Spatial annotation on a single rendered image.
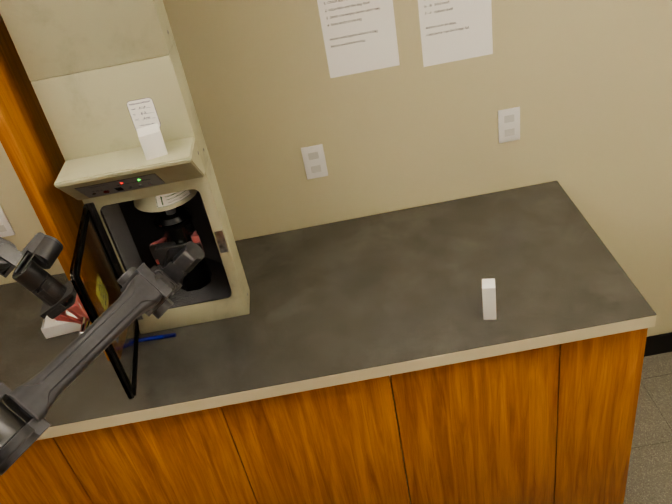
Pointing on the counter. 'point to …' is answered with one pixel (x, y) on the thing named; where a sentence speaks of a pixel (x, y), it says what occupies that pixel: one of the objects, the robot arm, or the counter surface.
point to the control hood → (132, 167)
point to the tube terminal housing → (104, 86)
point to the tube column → (85, 33)
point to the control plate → (120, 185)
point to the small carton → (152, 141)
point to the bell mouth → (164, 201)
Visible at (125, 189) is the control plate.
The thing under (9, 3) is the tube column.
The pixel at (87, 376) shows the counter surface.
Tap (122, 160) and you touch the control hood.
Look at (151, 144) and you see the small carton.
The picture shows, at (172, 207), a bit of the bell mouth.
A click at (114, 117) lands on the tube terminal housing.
